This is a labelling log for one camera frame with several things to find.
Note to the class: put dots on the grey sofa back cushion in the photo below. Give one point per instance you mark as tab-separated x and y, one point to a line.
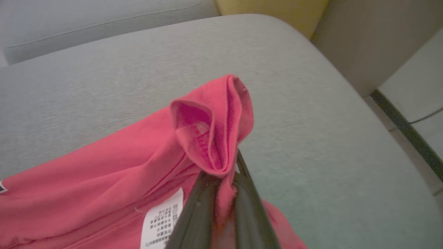
104	20

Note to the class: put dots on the red and white garment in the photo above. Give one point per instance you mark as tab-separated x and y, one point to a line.
104	166

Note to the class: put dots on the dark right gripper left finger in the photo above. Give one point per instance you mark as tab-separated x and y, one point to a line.
197	218

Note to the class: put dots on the yellow object behind sofa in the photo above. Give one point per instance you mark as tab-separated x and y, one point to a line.
277	12

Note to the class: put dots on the pale grey upholstered furniture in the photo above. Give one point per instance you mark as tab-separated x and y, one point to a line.
418	86

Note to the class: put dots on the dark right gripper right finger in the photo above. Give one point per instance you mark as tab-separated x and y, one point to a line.
252	214

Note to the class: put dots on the black floor strip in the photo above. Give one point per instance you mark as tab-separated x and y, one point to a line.
401	124

